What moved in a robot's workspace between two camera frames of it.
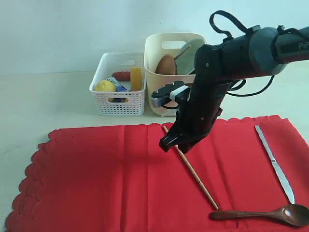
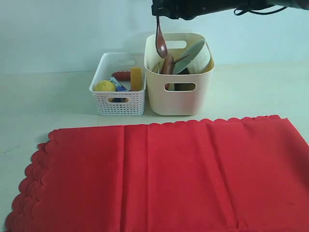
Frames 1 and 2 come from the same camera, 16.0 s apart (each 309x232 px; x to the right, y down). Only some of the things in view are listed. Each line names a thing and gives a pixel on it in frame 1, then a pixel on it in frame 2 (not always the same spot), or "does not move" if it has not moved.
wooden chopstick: x=182 y=52 to x=180 y=58
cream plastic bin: x=156 y=45 does not move
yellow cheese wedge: x=135 y=79 does not move
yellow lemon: x=104 y=85 does not move
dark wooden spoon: x=296 y=215 to x=161 y=45
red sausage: x=122 y=76 does not move
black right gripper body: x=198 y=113 to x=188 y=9
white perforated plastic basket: x=119 y=103 does not move
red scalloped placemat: x=118 y=179 does not move
